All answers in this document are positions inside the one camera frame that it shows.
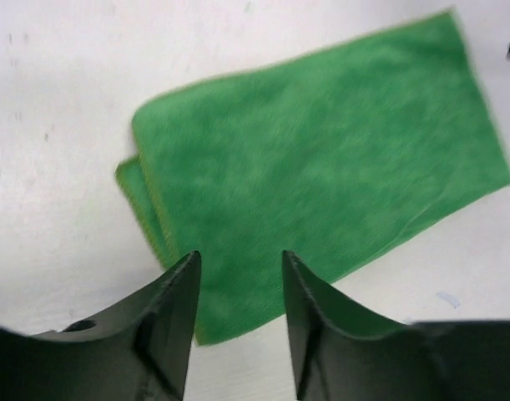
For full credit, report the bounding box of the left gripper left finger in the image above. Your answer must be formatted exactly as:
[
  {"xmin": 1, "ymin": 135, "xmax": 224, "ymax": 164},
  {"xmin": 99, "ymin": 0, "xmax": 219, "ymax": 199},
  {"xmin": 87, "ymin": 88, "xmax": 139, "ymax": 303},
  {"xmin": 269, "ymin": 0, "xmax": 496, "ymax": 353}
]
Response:
[{"xmin": 0, "ymin": 251, "xmax": 201, "ymax": 401}]

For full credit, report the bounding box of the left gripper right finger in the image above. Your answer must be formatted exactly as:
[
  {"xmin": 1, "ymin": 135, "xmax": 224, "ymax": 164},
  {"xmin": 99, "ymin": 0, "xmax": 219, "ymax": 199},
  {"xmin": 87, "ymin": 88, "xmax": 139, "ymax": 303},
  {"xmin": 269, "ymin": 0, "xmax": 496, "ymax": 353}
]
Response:
[{"xmin": 282, "ymin": 251, "xmax": 510, "ymax": 400}]

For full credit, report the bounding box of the green microfiber towel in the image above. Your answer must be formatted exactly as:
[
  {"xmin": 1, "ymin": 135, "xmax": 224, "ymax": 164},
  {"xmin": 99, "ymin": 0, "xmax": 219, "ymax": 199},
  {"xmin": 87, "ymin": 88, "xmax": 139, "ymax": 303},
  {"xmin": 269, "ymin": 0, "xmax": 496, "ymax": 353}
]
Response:
[{"xmin": 115, "ymin": 10, "xmax": 510, "ymax": 345}]

